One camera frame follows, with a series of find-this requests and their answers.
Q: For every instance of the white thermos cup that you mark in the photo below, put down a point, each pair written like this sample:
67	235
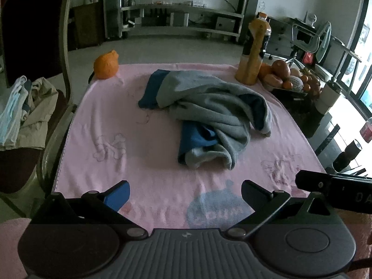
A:
328	97

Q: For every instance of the dark tumbler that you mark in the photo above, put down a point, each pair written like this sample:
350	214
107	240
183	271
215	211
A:
347	155

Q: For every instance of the brown wooden cabinet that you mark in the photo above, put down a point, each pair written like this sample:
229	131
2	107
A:
87	26

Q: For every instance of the bumpy orange citrus fruit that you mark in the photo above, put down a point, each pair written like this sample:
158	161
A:
106	65

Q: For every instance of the orange juice bottle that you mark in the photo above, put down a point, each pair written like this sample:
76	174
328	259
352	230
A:
252	58

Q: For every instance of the pink printed blanket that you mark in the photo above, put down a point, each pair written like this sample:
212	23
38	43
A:
116	116

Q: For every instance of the pile of mixed fruit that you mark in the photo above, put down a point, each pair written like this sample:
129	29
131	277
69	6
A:
282	69

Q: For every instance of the grey and blue sweater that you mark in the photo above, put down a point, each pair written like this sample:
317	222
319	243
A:
203	98

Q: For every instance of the grey drawer cabinet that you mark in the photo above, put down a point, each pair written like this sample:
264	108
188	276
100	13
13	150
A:
279	37

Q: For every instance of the beige clothing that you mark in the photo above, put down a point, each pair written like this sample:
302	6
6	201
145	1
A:
39	107

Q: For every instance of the person's pink clothing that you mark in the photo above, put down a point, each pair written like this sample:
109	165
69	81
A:
11	247

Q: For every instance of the grey office chair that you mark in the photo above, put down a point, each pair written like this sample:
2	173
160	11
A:
315	42

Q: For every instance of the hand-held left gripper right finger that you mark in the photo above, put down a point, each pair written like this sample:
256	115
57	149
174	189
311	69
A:
253	194

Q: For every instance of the window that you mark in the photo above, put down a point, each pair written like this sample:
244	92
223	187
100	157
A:
364	58

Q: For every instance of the white and grey shelf unit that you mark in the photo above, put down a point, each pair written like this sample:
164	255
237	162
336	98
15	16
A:
174	30

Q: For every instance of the small desk fan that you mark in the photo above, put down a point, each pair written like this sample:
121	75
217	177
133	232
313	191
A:
311	19

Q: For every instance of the dark red chair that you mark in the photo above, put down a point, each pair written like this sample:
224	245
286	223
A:
29	20

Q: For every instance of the light blue garment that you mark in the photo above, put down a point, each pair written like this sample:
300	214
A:
11	113

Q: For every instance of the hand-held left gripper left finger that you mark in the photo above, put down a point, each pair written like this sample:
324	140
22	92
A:
117	195

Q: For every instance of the red drink can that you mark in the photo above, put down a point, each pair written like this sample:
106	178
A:
366	130

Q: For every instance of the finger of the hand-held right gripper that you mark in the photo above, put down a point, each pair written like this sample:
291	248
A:
311	180

